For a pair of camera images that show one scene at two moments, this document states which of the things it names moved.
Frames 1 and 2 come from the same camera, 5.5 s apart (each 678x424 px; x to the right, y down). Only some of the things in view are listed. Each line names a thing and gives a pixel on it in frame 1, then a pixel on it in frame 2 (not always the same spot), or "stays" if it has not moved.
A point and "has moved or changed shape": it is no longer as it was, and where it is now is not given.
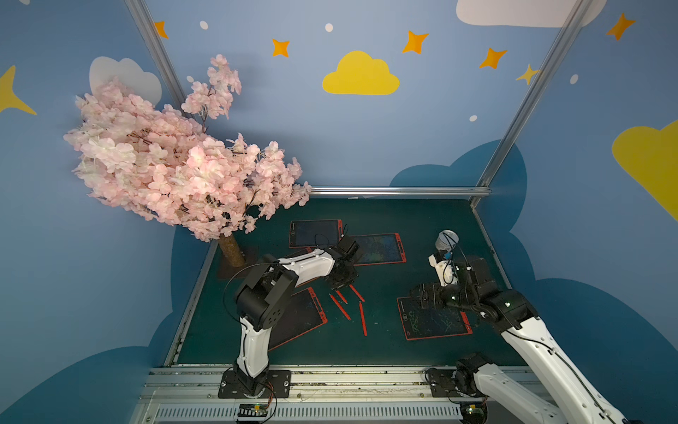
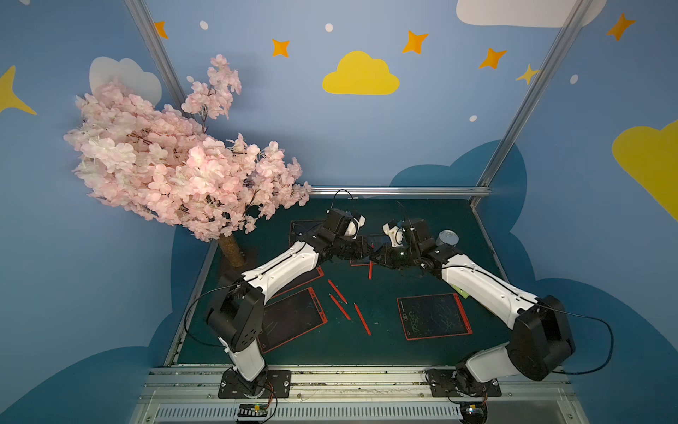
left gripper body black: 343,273 to 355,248
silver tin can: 447,239 stays
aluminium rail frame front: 190,395 stays
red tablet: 379,249 stays
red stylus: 363,318 has moved or changed shape
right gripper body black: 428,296 to 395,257
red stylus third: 342,297 stays
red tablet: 423,323 stays
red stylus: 340,306 stays
